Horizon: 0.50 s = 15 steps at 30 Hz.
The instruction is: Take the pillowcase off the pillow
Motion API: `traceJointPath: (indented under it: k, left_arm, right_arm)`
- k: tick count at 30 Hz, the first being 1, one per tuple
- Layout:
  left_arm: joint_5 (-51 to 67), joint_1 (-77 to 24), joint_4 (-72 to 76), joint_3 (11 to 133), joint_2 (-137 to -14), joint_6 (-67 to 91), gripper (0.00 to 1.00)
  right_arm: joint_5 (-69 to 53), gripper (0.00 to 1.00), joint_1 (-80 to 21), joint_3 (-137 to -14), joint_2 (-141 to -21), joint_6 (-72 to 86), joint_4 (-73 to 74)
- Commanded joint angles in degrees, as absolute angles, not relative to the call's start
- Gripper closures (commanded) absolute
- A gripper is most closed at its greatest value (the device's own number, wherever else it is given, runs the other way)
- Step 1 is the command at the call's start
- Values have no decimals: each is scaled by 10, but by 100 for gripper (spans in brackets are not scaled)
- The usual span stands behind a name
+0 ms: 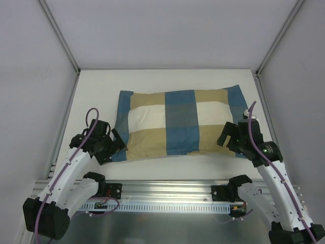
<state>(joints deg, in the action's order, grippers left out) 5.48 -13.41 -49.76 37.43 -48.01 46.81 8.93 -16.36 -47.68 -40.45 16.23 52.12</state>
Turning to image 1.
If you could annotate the right aluminium frame post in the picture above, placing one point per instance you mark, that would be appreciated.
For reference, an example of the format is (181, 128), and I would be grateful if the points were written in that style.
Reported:
(284, 28)

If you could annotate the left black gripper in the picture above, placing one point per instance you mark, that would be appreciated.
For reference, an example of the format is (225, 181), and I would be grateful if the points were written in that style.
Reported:
(108, 150)

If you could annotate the blue tan white checked pillowcase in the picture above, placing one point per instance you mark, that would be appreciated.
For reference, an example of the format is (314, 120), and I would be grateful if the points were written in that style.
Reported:
(176, 123)

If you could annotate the left aluminium frame post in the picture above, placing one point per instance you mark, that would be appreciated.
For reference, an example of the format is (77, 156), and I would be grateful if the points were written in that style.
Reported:
(55, 27)

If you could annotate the aluminium mounting rail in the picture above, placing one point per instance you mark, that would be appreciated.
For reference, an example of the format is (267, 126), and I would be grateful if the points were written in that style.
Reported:
(173, 191)

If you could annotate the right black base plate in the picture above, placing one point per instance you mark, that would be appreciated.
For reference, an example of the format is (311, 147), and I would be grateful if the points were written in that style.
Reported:
(224, 193)

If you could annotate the aluminium frame post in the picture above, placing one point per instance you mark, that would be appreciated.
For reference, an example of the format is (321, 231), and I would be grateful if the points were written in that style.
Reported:
(55, 27)
(284, 28)

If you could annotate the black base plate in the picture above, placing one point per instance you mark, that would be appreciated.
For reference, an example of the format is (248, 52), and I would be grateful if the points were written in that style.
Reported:
(224, 193)
(112, 190)

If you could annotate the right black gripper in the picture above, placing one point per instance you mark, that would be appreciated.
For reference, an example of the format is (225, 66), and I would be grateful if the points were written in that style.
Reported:
(232, 140)

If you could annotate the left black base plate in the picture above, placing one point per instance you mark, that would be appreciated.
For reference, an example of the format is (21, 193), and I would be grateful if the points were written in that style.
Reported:
(112, 190)

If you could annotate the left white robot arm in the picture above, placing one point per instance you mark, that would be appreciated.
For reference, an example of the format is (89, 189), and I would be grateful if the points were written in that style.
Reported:
(51, 212)

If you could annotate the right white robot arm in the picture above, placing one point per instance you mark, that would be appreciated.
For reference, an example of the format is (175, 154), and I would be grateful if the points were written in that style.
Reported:
(285, 216)

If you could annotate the slotted white cable duct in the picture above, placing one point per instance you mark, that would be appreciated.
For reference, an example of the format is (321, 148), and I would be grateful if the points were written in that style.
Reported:
(205, 208)

